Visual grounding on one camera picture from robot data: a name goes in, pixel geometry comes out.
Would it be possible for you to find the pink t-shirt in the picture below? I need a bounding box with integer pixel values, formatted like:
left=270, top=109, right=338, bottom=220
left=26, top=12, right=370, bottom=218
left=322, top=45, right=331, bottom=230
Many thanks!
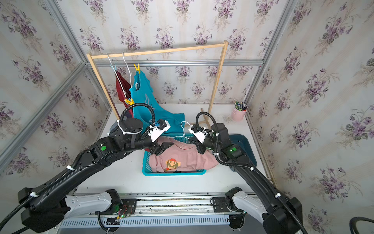
left=149, top=137, right=218, bottom=173

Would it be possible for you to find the dark teal plastic tub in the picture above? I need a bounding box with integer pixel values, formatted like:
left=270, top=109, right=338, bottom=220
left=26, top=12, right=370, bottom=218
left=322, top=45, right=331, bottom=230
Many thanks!
left=229, top=134, right=257, bottom=166

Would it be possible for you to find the teal t-shirt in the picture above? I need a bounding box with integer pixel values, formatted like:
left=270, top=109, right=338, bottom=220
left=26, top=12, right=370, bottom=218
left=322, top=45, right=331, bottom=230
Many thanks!
left=130, top=71, right=185, bottom=136

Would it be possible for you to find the yellow clothespin teal shirt lower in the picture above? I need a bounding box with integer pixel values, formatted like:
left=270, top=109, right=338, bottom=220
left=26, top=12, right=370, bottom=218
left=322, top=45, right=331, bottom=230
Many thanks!
left=124, top=98, right=135, bottom=106

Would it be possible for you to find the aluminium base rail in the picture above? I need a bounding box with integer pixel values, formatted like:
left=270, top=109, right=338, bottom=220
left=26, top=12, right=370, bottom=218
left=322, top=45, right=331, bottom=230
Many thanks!
left=56, top=192, right=267, bottom=231

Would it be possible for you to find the white hanger of teal shirt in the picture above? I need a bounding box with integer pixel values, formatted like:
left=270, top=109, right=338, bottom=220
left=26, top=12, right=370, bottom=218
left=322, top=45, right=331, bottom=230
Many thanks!
left=122, top=52, right=132, bottom=88

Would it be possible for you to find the wooden clothes rack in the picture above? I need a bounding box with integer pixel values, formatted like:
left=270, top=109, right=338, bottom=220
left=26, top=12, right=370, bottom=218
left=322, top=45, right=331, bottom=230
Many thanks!
left=86, top=41, right=228, bottom=119

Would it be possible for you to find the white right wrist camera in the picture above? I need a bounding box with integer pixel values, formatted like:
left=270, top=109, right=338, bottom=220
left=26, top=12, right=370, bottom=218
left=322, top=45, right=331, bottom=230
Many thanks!
left=189, top=124, right=208, bottom=143

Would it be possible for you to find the white wire hanger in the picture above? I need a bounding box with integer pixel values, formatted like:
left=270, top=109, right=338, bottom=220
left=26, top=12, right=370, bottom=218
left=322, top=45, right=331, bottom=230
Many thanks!
left=173, top=121, right=192, bottom=139

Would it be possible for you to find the yellow clothespin teal shirt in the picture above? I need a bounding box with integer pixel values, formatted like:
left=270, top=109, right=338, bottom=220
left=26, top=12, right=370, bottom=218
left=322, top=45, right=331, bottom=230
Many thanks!
left=134, top=64, right=141, bottom=74
left=124, top=98, right=135, bottom=106

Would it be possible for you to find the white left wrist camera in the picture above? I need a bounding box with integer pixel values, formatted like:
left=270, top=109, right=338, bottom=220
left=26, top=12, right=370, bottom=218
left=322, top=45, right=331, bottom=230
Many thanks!
left=148, top=119, right=170, bottom=142

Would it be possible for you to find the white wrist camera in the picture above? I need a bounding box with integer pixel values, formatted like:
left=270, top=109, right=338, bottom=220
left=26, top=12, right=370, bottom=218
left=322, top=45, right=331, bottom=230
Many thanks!
left=189, top=124, right=208, bottom=143
left=148, top=119, right=170, bottom=142

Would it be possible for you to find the dark red t-shirt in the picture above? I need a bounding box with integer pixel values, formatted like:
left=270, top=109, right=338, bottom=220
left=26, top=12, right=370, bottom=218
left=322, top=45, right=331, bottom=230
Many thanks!
left=116, top=71, right=131, bottom=107

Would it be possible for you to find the white hanger of red shirt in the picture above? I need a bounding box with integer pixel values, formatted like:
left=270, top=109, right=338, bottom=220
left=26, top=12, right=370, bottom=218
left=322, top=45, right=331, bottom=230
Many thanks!
left=106, top=54, right=127, bottom=98

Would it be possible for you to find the teal perforated plastic basket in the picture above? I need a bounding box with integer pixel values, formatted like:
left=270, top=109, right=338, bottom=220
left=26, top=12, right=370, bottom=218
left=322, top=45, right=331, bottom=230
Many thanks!
left=142, top=134, right=218, bottom=176

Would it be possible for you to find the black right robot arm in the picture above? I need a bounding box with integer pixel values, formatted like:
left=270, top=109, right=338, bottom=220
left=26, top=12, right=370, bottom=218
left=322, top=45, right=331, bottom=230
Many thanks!
left=189, top=111, right=307, bottom=234

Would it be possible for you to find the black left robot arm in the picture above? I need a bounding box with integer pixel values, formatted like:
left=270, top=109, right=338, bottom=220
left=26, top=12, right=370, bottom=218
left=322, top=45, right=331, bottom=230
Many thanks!
left=1, top=103, right=171, bottom=233

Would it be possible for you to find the yellow clothespin teal shirt top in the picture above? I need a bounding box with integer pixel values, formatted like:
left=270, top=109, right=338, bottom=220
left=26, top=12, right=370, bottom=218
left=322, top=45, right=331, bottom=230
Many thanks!
left=134, top=64, right=141, bottom=74

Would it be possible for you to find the pink pen cup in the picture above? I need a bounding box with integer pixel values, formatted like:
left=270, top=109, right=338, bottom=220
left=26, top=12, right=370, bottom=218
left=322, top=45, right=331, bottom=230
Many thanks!
left=231, top=102, right=247, bottom=121

